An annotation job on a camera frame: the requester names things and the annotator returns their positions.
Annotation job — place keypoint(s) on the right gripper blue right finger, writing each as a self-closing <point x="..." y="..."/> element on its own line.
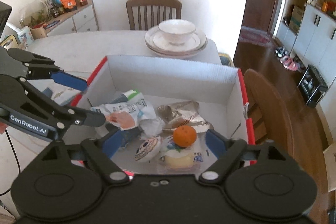
<point x="217" y="143"/>

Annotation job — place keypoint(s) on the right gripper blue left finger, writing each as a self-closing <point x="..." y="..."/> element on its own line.
<point x="111" y="143"/>

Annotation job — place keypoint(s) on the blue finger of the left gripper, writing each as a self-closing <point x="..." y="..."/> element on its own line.
<point x="69" y="80"/>
<point x="82" y="117"/>

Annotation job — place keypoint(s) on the chicken breast pouch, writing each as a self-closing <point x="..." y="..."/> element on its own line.
<point x="127" y="115"/>

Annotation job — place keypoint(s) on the orange tangerine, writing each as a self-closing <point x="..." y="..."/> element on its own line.
<point x="184" y="136"/>

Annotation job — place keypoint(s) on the silver foil snack bag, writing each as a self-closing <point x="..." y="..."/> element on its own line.
<point x="182" y="114"/>

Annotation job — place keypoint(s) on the blueberry bread package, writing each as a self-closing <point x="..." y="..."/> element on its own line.
<point x="173" y="159"/>

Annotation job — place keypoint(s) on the white green tissue pack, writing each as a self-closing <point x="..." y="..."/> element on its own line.
<point x="126" y="96"/>

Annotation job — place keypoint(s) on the red white cardboard box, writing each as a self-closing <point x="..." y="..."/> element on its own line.
<point x="219" y="90"/>

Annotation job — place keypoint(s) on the white sideboard cabinet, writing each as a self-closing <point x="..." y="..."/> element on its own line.
<point x="81" y="20"/>

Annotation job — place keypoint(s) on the brown wooden chair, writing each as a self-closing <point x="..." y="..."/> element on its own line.
<point x="145" y="14"/>

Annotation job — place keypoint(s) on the pink slippers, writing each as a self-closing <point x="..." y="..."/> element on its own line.
<point x="289" y="64"/>

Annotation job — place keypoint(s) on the black shoe rack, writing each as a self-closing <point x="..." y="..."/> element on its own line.
<point x="312" y="86"/>

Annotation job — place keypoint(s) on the stacked white plates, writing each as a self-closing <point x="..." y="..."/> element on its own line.
<point x="180" y="46"/>

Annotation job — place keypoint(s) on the red patterned rug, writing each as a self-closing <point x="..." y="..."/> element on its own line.
<point x="255" y="37"/>

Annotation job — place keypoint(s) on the white bowl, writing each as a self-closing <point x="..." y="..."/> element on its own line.
<point x="177" y="31"/>

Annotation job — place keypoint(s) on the grey wall cabinet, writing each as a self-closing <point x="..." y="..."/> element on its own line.
<point x="312" y="40"/>

